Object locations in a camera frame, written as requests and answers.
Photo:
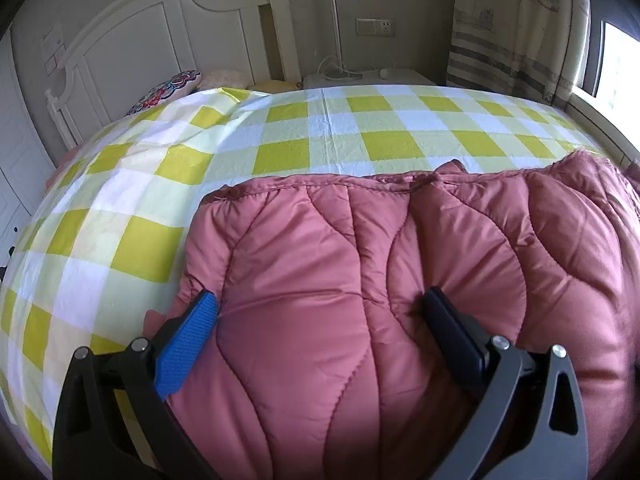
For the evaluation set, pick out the white bed headboard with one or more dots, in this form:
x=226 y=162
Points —
x=125 y=60

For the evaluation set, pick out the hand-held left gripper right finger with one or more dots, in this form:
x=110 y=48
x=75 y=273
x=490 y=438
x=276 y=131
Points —
x=452 y=332

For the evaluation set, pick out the beige windowsill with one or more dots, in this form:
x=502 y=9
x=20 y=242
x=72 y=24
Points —
x=610 y=130

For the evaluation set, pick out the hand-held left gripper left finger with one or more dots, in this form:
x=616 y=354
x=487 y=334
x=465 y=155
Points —
x=187 y=340

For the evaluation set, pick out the dark framed window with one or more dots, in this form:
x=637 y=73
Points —
x=617 y=70

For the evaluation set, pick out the beige pillow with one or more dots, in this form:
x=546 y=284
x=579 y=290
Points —
x=225 y=79

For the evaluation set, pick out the wall socket panel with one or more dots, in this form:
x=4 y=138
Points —
x=375 y=26

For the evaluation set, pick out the white slim table lamp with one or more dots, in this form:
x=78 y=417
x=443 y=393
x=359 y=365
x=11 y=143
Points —
x=334 y=20

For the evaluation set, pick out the patterned embroidered pillow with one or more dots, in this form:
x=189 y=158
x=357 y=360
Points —
x=167 y=91

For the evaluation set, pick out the pink quilted jacket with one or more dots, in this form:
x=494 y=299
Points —
x=325 y=285

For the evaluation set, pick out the yellow pillow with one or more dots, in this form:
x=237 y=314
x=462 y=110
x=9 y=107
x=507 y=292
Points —
x=277 y=86

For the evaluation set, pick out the yellow checked bed sheet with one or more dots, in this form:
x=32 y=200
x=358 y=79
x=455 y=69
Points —
x=150 y=185

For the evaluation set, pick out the small white charger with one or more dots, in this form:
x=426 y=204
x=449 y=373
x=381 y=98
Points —
x=385 y=72

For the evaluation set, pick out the white wardrobe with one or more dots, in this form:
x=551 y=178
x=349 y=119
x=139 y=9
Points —
x=20 y=160

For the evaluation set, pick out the printed beige curtain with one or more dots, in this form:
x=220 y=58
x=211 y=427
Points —
x=510 y=35

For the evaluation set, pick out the white nightstand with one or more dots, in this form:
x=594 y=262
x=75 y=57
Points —
x=405 y=79

